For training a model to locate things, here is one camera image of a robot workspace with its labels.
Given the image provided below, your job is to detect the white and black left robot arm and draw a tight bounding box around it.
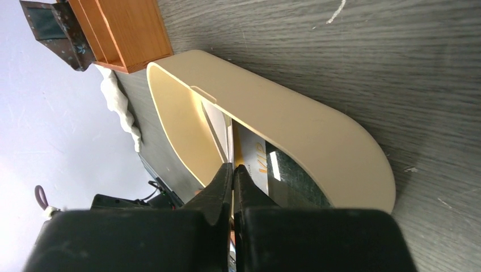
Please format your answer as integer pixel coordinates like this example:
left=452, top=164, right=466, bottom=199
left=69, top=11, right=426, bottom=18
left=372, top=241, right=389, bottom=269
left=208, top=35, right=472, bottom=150
left=91, top=177, right=184, bottom=210

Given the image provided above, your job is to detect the white credit card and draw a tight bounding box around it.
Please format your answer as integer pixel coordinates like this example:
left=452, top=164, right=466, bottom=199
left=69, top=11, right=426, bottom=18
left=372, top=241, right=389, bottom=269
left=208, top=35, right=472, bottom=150
left=202, top=100, right=233, bottom=163

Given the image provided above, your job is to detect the orange wooden compartment box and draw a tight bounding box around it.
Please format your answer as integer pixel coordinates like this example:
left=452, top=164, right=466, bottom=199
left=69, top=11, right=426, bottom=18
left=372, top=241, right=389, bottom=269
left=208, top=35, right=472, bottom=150
left=69, top=0, right=173, bottom=74

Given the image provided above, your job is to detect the white cloth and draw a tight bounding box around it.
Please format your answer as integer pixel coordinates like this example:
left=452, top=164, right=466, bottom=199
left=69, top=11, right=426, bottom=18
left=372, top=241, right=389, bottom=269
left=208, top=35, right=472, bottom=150
left=95, top=65, right=141, bottom=153

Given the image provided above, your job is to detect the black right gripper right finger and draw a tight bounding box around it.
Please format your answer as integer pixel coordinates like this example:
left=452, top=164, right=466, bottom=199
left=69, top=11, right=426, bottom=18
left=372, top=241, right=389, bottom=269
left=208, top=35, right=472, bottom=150
left=233, top=165, right=416, bottom=271

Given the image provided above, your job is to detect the beige oval tray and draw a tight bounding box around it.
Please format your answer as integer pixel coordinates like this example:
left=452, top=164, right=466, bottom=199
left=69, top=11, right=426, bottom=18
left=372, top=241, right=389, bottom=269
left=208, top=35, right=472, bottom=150
left=146, top=50, right=396, bottom=213

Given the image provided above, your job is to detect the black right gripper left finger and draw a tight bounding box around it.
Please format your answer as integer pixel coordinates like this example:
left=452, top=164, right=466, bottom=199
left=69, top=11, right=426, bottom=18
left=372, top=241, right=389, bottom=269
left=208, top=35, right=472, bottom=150
left=24, top=163, right=233, bottom=271

